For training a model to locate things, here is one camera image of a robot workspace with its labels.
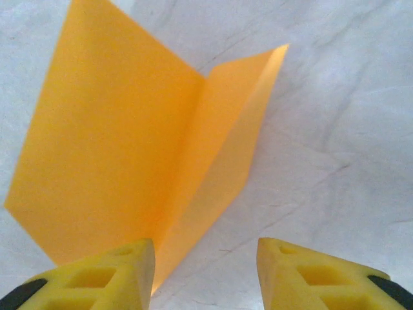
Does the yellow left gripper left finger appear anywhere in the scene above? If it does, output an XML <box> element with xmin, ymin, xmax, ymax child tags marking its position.
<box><xmin>0</xmin><ymin>238</ymin><xmax>156</xmax><ymax>310</ymax></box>

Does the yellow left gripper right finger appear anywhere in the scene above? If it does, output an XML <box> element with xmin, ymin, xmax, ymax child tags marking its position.
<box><xmin>257</xmin><ymin>237</ymin><xmax>413</xmax><ymax>310</ymax></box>

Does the orange paper sheet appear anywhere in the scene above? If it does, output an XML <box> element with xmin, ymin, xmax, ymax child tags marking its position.
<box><xmin>3</xmin><ymin>0</ymin><xmax>290</xmax><ymax>295</ymax></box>

